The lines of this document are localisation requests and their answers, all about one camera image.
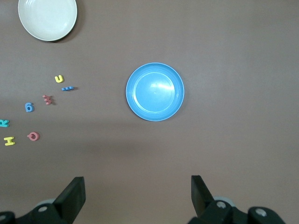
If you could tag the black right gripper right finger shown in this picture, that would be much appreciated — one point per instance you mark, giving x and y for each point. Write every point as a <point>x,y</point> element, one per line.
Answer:
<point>203,205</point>

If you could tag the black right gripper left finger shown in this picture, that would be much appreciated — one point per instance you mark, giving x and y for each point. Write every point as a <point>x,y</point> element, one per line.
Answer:
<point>70,198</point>

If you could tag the red foam letter Q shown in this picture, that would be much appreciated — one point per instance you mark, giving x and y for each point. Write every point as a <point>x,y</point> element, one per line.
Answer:
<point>37,137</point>

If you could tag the yellow foam letter H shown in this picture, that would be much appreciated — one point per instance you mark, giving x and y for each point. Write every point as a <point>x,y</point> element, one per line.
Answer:
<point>9,141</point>

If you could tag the teal foam letter R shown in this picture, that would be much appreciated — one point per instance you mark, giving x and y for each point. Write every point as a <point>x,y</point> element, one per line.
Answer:
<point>6,121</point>

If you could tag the red foam letter m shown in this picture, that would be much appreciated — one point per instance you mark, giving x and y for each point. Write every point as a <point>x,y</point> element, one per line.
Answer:
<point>47,100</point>

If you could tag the small blue foam letter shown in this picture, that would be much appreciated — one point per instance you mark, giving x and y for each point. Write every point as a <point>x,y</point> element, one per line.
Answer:
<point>65,89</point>

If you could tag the yellow foam letter u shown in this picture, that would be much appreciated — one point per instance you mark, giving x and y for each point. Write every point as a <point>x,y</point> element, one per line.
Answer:
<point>59,81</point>

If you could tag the blue foam letter g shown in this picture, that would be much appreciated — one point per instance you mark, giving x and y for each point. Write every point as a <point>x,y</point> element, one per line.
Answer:
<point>28,104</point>

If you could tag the blue plastic plate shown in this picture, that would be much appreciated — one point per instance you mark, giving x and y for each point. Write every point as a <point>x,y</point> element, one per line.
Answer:
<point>154,93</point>

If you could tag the beige plastic plate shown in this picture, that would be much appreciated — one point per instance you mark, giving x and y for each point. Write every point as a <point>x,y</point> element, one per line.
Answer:
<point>46,18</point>

